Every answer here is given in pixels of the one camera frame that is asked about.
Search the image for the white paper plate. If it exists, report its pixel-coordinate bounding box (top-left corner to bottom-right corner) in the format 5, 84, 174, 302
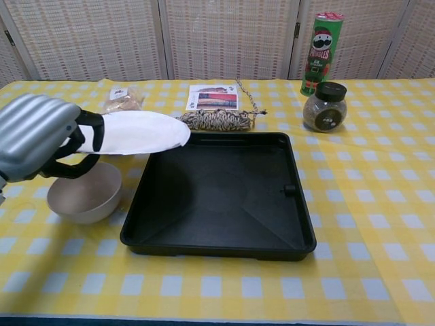
59, 110, 192, 158

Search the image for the printed postcard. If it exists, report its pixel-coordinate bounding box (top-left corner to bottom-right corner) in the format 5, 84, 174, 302
186, 84, 241, 111

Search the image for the green Pringles can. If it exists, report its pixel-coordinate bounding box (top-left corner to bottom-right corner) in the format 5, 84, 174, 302
298, 12, 345, 98

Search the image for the clear snack bag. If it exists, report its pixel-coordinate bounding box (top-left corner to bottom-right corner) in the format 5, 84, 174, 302
101, 85, 147, 115

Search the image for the woven folding screen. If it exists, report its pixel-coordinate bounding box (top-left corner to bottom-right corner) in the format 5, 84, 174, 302
0, 0, 435, 90

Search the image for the beige bowl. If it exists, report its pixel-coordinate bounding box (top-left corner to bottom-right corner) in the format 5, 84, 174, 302
46, 162, 123, 225

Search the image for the yellow checked tablecloth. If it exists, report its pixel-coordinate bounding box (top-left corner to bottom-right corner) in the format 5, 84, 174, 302
0, 78, 435, 323

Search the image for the spice jar black lid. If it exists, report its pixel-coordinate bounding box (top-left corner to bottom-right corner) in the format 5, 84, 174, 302
303, 81, 349, 133

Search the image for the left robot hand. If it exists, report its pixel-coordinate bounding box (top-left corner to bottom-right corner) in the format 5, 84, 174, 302
0, 94, 105, 184

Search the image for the braided rope bundle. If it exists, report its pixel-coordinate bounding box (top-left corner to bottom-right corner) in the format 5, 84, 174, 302
176, 77, 268, 133

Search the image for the black square tray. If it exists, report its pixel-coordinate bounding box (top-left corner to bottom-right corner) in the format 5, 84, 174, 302
120, 131, 318, 263

